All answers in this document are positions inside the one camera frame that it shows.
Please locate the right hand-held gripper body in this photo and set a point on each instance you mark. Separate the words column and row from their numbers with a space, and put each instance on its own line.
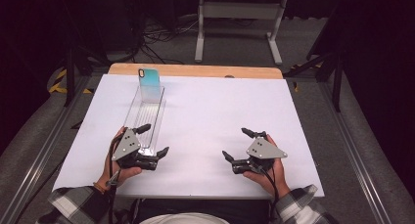
column 264, row 149

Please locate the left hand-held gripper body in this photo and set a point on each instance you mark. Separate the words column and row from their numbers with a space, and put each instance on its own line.
column 127, row 145

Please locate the clear plastic packaging tray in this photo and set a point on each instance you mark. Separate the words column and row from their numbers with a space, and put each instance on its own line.
column 145, row 119

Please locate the iridescent phone case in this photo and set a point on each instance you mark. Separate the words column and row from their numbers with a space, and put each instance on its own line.
column 150, row 83

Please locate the person's left hand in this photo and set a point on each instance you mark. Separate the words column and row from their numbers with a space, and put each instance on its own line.
column 125, row 174

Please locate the person's right hand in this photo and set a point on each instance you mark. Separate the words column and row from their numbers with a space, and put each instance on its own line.
column 274, row 176

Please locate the white board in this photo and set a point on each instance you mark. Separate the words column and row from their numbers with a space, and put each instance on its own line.
column 208, row 103

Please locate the person's dark trousers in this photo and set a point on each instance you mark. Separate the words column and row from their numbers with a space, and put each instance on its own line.
column 202, row 206

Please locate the person's white shirt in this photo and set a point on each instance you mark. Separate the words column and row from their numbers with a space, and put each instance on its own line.
column 186, row 219

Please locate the wooden table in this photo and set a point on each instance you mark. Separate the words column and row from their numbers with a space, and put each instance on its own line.
column 195, row 70

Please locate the black metal stand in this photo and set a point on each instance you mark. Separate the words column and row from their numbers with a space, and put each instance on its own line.
column 69, row 77
column 336, row 83

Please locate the white metal stand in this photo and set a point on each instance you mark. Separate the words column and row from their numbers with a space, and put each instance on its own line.
column 239, row 10

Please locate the aluminium rail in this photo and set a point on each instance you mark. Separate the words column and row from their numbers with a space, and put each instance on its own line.
column 352, row 145
column 42, row 155

